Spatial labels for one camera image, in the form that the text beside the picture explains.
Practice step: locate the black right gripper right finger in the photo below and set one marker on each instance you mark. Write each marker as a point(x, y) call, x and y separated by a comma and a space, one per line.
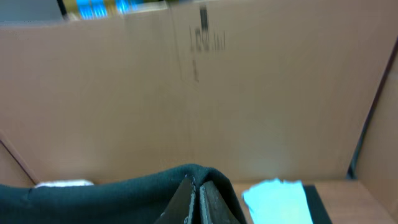
point(213, 208)

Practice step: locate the black t-shirt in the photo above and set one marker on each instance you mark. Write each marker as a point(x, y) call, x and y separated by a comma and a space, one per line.
point(139, 200)

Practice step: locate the folded beige pants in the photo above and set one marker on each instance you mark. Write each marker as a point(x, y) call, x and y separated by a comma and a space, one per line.
point(65, 183)

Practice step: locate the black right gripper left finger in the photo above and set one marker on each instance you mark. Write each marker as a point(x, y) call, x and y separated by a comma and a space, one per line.
point(180, 209)

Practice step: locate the light blue printed t-shirt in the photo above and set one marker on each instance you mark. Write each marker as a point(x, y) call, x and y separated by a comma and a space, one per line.
point(277, 202)

